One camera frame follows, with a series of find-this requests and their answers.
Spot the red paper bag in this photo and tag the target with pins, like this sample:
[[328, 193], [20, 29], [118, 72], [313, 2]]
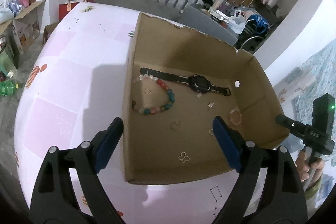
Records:
[[65, 10]]

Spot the teal floral cloth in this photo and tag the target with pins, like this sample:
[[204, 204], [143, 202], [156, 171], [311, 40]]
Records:
[[317, 69]]

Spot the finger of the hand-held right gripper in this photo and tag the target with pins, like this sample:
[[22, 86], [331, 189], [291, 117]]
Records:
[[288, 125]]

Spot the open cardboard box with clutter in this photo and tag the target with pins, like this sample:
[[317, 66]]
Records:
[[26, 27]]

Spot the black and blue smartwatch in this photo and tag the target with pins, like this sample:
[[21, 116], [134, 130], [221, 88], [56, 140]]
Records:
[[195, 81]]

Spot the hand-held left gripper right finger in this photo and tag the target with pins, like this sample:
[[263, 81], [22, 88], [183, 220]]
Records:
[[227, 145]]

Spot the green printed box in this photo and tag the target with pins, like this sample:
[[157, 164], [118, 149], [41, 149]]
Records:
[[6, 56]]

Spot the person's right hand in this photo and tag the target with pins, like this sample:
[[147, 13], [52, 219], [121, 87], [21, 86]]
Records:
[[302, 166]]

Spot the grey cabinet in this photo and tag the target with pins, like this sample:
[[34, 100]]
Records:
[[204, 24]]

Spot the small brown cardboard box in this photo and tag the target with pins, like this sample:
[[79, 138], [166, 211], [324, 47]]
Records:
[[50, 32]]

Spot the gold butterfly charm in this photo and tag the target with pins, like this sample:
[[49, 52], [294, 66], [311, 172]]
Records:
[[183, 157]]

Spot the green plastic bottle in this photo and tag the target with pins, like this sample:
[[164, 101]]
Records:
[[8, 88]]

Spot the pink printed tablecloth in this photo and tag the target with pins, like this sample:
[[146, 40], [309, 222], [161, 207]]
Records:
[[73, 77]]

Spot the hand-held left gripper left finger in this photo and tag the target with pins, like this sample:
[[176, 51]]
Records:
[[107, 148]]

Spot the wheelchair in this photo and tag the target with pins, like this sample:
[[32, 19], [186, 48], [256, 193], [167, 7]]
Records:
[[256, 29]]

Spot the person's right forearm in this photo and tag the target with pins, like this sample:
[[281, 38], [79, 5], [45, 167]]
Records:
[[317, 188]]

